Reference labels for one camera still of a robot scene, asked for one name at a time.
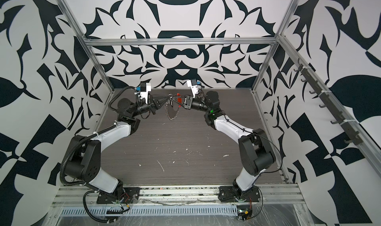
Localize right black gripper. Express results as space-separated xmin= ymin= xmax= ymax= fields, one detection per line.
xmin=175 ymin=96 xmax=213 ymax=115

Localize keyring chain with red tag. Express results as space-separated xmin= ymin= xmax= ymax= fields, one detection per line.
xmin=164 ymin=93 xmax=183 ymax=122

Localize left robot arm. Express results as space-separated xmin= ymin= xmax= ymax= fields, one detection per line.
xmin=60 ymin=95 xmax=170 ymax=195

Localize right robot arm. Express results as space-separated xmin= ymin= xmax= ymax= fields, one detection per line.
xmin=166 ymin=91 xmax=276 ymax=202

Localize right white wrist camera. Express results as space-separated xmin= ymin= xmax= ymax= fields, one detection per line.
xmin=186 ymin=79 xmax=200 ymax=98

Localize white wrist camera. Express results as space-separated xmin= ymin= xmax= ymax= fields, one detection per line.
xmin=135 ymin=82 xmax=152 ymax=104
xmin=186 ymin=79 xmax=200 ymax=98

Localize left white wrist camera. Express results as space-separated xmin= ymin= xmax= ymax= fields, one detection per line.
xmin=135 ymin=82 xmax=152 ymax=104

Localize aluminium frame crossbar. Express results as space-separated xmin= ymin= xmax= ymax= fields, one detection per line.
xmin=84 ymin=37 xmax=276 ymax=47

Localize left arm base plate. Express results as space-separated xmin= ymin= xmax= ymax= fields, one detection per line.
xmin=96 ymin=187 xmax=141 ymax=204

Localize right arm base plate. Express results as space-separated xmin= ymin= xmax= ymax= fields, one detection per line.
xmin=218 ymin=186 xmax=261 ymax=203

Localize white slotted cable duct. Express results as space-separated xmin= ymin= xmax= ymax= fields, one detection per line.
xmin=61 ymin=205 xmax=238 ymax=217

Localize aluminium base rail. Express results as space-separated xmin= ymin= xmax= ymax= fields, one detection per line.
xmin=52 ymin=184 xmax=305 ymax=206

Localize black wall hook rack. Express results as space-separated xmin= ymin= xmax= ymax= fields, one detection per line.
xmin=294 ymin=59 xmax=364 ymax=146

